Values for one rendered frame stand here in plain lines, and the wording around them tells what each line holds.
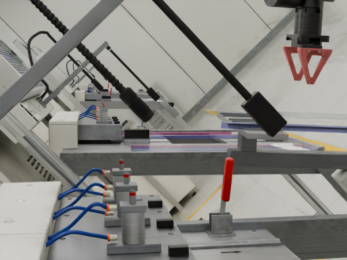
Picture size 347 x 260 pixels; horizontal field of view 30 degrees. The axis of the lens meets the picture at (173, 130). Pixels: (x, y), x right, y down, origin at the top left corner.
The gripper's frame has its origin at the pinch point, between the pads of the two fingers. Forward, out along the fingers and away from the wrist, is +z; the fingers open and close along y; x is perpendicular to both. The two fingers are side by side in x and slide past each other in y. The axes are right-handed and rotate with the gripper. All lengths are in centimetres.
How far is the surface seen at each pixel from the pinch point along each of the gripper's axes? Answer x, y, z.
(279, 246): -18, 55, 18
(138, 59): -12, -698, 28
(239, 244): -23, 54, 19
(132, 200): -38, 75, 7
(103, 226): -40, 65, 13
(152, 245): -36, 76, 11
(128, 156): -36, -31, 24
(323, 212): 42, -102, 58
